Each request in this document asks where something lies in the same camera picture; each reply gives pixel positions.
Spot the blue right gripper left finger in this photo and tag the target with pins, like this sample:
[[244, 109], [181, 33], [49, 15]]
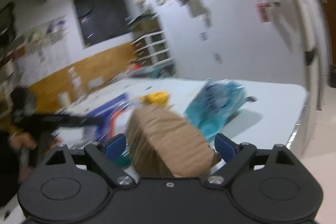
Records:
[[114, 147]]

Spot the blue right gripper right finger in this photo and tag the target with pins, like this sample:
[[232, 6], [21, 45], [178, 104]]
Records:
[[226, 148]]

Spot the white blue plastic bag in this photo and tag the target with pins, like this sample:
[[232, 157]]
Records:
[[108, 113]]

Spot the brown paper bag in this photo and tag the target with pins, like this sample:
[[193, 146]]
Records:
[[164, 145]]

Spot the light blue tissue pack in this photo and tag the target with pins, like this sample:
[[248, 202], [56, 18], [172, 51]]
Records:
[[215, 103]]

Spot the teal tape roll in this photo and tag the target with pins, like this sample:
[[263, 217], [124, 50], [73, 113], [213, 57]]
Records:
[[123, 161]]

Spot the person left hand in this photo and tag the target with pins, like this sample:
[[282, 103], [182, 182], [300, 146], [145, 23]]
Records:
[[19, 141]]

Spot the white paper cup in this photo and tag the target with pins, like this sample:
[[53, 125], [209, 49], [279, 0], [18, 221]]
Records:
[[64, 100]]

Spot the clear water bottle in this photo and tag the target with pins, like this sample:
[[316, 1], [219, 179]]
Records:
[[75, 82]]

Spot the yellow object on table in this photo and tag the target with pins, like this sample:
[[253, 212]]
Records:
[[157, 98]]

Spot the white drawer organizer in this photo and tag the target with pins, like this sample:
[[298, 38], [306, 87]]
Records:
[[152, 49]]

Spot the glass terrarium tank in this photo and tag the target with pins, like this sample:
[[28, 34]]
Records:
[[145, 23]]

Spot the pink hanging tag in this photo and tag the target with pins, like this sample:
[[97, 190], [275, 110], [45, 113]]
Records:
[[264, 12]]

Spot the white refrigerator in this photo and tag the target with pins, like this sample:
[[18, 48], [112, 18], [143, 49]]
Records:
[[316, 48]]

